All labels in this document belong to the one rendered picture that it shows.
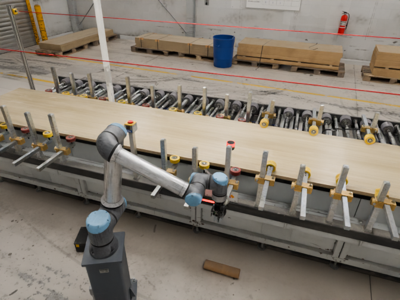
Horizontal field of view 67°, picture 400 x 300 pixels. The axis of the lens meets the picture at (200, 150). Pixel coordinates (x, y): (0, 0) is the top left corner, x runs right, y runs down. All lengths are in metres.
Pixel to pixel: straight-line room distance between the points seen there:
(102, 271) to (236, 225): 1.25
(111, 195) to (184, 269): 1.07
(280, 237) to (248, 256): 0.34
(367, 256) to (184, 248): 1.54
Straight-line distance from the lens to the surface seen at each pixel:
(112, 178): 1.97
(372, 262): 3.02
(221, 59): 7.76
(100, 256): 2.18
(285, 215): 2.33
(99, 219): 2.05
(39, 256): 3.21
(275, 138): 2.82
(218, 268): 2.74
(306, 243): 2.90
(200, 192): 1.69
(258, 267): 2.87
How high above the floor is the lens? 2.25
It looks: 32 degrees down
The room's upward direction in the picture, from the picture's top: 1 degrees clockwise
